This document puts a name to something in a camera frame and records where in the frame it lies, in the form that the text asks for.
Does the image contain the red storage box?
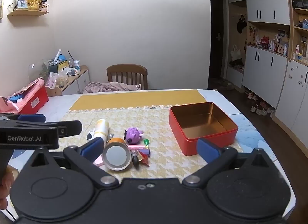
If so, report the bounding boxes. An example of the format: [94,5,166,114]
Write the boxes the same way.
[0,77,46,114]

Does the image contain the wooden wall shelf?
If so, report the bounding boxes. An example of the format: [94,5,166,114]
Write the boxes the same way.
[7,3,50,18]

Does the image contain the white lower cabinet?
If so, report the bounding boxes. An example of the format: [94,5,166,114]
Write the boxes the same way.
[242,45,288,109]

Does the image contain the mauve crumpled cloth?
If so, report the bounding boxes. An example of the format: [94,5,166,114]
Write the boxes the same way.
[80,82,142,94]

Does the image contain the white side cabinet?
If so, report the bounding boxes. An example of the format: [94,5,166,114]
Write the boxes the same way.
[46,66,90,94]

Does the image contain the purple toy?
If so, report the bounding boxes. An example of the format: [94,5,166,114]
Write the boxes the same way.
[124,128,144,144]

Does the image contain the clear plastic bag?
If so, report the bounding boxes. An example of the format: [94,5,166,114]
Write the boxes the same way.
[47,72,69,89]

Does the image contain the mustard yellow table cloth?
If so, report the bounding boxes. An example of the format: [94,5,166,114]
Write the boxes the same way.
[68,89,208,113]

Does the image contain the wooden shelf unit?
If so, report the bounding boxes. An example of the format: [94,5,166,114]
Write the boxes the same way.
[286,0,308,64]

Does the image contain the yellow patterned table cloth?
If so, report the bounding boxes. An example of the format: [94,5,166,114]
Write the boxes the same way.
[49,106,244,181]

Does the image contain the yellow storage case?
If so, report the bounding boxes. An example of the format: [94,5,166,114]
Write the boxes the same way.
[48,59,69,74]

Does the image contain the white yellow bottle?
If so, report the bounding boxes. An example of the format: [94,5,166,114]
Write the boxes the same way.
[93,119,109,146]

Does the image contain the white tote bag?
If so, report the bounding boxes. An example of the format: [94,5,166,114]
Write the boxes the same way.
[230,45,242,62]

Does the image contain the clear plastic dome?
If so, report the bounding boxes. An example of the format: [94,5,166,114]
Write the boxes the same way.
[29,58,49,82]

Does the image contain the red tin box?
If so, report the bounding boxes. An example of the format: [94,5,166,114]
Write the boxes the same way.
[169,102,239,156]

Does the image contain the white bench cabinet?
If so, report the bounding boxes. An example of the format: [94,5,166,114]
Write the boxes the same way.
[226,66,246,89]

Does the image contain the round can metal lid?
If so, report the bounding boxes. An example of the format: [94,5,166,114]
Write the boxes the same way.
[101,138,132,171]

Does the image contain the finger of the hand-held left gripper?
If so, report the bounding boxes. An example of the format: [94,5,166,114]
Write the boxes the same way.
[43,120,83,139]
[0,113,46,124]

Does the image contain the dark door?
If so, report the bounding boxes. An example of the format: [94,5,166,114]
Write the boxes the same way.
[209,0,228,81]

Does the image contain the row of shoes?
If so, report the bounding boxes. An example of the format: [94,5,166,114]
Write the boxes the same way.
[245,89,275,117]

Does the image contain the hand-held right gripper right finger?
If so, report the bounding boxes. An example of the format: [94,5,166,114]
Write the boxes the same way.
[183,138,275,187]

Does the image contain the black clip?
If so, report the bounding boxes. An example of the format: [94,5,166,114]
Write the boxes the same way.
[131,150,140,170]

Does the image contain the wooden chair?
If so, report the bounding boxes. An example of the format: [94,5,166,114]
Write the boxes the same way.
[106,64,148,90]

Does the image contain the person's left hand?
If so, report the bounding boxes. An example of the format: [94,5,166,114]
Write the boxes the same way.
[0,169,18,211]

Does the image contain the white tall cabinet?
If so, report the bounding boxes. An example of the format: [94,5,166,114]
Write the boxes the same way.
[274,59,308,140]

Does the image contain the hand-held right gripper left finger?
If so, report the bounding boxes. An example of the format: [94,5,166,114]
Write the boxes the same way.
[30,138,118,187]

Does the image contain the red paper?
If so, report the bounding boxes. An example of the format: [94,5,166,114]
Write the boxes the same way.
[136,154,150,167]

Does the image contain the assorted small bottles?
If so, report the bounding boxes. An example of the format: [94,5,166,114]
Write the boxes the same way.
[268,34,289,56]

